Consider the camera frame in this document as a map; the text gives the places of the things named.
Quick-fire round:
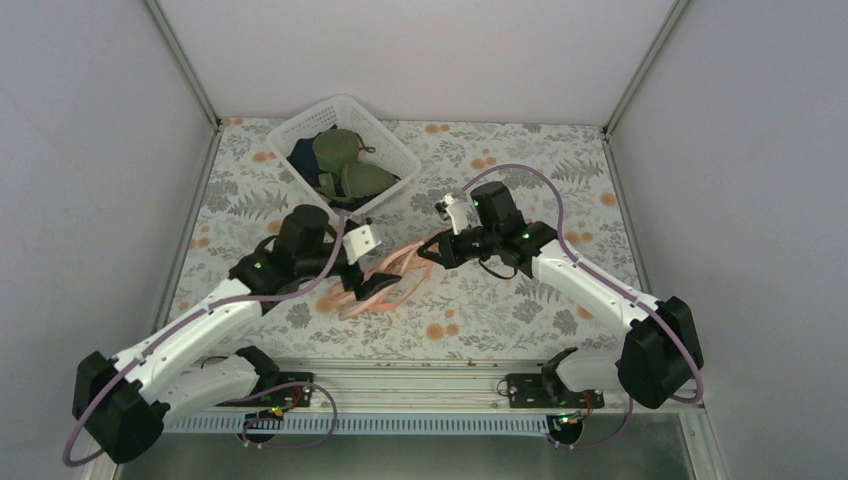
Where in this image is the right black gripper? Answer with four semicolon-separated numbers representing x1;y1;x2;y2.
418;226;500;269

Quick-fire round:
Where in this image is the peach floral mesh laundry bag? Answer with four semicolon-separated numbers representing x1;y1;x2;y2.
324;235;435;321

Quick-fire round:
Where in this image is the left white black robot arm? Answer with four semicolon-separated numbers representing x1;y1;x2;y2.
62;205;401;467

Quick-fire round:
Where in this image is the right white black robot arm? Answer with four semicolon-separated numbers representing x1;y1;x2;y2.
418;181;704;409

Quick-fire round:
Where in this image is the green bra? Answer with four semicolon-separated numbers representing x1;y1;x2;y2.
313;129;399;203

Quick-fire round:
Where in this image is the white plastic basket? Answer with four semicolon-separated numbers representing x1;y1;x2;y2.
267;95;422;218

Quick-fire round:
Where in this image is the dark navy garment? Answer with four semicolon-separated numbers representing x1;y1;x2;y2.
287;138;323;187

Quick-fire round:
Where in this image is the floral patterned table mat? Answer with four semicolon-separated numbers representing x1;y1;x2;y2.
171;118;639;362

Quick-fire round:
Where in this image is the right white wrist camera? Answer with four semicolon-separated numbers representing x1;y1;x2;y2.
434;194;469;235

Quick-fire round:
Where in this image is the aluminium rail frame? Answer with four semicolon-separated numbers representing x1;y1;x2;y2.
105;360;705;415

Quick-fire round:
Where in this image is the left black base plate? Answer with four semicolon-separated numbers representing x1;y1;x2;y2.
219;372;314;410

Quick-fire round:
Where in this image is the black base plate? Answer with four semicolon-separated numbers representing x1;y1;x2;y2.
504;373;605;409
219;372;314;410

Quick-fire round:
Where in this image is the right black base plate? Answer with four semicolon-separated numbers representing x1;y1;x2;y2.
504;373;605;409

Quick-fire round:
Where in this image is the white slotted cable duct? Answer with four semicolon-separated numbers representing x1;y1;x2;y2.
162;413;552;437

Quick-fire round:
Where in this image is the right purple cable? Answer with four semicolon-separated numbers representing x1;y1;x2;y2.
457;164;705;452

